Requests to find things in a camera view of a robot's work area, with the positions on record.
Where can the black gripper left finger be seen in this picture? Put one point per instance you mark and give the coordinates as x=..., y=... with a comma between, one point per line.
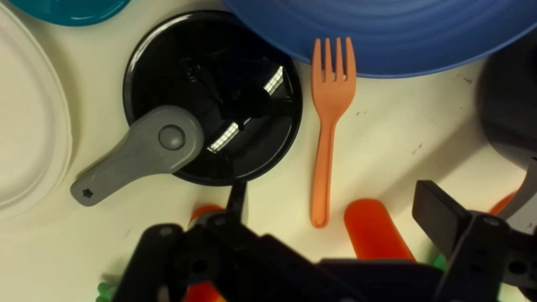
x=185, y=263

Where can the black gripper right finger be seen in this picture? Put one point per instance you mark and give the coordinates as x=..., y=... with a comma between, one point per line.
x=487, y=258

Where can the green toy vegetable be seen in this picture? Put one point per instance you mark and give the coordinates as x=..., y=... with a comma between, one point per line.
x=104, y=291

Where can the tall red ketchup bottle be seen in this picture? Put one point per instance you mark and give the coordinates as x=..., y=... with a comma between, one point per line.
x=374, y=229

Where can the white plate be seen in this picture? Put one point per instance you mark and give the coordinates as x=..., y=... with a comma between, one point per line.
x=27, y=124

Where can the orange plastic fork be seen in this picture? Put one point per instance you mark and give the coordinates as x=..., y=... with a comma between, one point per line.
x=329, y=107

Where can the blue plate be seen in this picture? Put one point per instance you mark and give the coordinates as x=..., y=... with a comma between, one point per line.
x=391, y=35

